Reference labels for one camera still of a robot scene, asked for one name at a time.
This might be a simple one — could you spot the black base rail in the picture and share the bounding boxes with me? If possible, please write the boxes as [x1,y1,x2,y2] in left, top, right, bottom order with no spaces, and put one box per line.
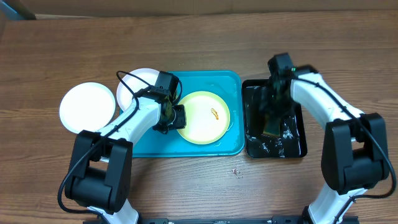
[138,216,305,224]

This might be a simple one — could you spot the white plate with ketchup streak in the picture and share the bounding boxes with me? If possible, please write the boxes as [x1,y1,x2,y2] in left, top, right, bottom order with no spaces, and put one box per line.
[59,82,116,134]

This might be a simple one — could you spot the white plate with red squiggle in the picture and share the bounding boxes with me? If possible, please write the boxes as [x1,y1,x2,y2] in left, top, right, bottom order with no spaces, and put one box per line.
[116,68,159,111]

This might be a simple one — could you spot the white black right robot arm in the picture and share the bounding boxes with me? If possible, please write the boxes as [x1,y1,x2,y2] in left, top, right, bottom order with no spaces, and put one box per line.
[259,53,397,223]

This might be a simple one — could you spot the black rectangular water tray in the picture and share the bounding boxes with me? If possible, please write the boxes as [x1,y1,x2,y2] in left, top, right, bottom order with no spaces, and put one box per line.
[242,79,308,159]

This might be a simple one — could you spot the dark object top left corner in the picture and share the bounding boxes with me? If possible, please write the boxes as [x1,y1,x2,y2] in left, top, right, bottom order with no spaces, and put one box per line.
[1,0,36,21]

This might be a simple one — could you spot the yellow plate with sauce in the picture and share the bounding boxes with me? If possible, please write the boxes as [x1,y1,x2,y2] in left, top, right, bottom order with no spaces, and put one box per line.
[178,91,231,145]

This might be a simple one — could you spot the small crumbs on table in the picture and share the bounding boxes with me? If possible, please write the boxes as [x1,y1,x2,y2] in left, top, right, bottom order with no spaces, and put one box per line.
[231,167,243,179]

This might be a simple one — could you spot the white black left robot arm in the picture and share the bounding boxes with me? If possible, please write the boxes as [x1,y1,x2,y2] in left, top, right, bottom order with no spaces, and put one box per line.
[57,71,187,223]

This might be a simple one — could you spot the green yellow sponge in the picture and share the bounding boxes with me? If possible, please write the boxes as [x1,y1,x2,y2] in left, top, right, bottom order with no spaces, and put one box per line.
[262,116,280,137]

